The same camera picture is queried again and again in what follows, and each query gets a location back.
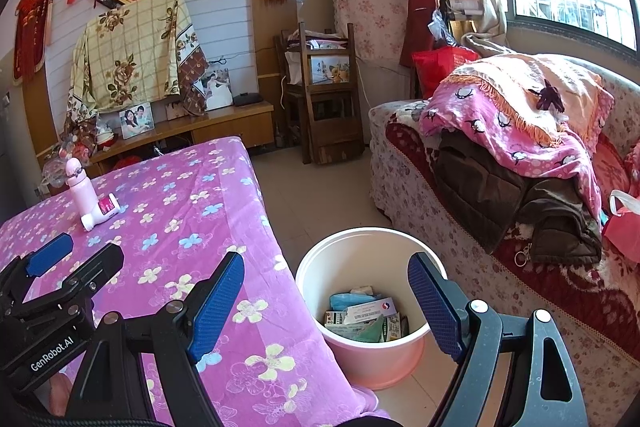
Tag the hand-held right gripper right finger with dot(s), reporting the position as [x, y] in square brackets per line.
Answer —
[435, 302]

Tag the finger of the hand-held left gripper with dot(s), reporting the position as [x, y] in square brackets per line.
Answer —
[100, 262]
[50, 252]

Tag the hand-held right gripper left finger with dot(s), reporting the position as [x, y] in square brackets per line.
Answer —
[215, 302]

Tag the white plastic bucket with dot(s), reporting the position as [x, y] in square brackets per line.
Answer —
[350, 252]

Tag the white pill bottle pink label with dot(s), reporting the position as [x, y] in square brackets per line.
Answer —
[102, 212]

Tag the pink thermos bottle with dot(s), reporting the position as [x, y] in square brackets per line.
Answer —
[82, 192]

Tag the purple floral tablecloth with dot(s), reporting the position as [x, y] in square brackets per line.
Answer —
[200, 217]

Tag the metal keyring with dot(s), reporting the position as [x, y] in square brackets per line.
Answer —
[523, 253]

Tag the grey refrigerator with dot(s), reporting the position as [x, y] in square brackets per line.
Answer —
[5, 157]

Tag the red plush sofa throw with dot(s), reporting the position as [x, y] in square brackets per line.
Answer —
[550, 287]

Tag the brown jacket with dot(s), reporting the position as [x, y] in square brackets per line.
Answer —
[480, 192]

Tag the floral covered sofa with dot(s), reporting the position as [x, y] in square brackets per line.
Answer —
[400, 187]

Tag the white red ornament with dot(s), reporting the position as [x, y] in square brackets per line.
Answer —
[106, 137]

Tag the framed couple photo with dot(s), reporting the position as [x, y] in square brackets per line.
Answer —
[136, 121]

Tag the pink printed blanket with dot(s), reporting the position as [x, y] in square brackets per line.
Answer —
[500, 142]

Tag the wooden cabinet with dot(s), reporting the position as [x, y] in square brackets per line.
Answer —
[235, 127]

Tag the dark wooden chair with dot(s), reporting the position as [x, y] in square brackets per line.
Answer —
[280, 57]
[335, 127]

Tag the pink paper bag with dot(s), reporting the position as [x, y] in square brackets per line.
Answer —
[622, 227]

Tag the black set-top box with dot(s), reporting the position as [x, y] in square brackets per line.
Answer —
[247, 99]

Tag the wedding photo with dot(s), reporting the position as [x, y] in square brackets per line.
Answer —
[217, 92]

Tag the checked floral cloth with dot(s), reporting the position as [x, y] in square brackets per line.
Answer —
[125, 47]

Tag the dark maroon bow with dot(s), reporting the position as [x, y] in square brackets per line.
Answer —
[548, 96]

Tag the peach fringed blanket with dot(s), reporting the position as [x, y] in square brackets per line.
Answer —
[550, 77]

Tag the fruit print box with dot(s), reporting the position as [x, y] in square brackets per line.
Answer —
[330, 70]

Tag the dark red hanging garment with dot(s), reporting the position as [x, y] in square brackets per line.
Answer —
[417, 22]

